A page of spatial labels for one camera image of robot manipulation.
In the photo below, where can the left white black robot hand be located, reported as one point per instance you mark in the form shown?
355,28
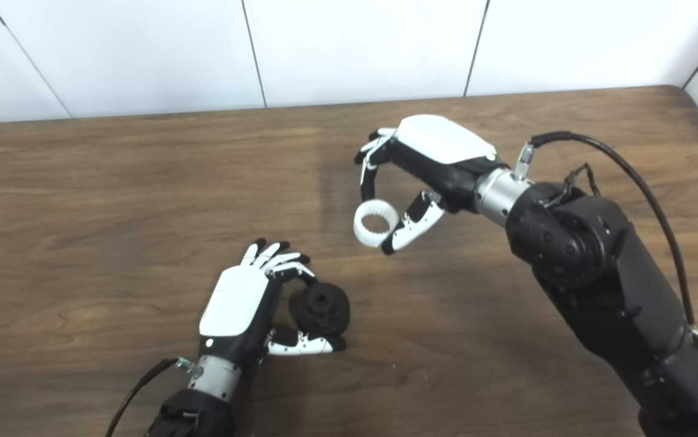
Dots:
233,303

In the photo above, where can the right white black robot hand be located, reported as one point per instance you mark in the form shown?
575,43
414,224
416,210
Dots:
440,139

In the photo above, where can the round black plastic part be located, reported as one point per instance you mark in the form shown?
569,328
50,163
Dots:
325,312

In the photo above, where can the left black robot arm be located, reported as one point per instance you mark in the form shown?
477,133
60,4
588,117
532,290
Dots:
203,406

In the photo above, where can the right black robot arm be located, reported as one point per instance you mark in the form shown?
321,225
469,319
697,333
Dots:
604,273

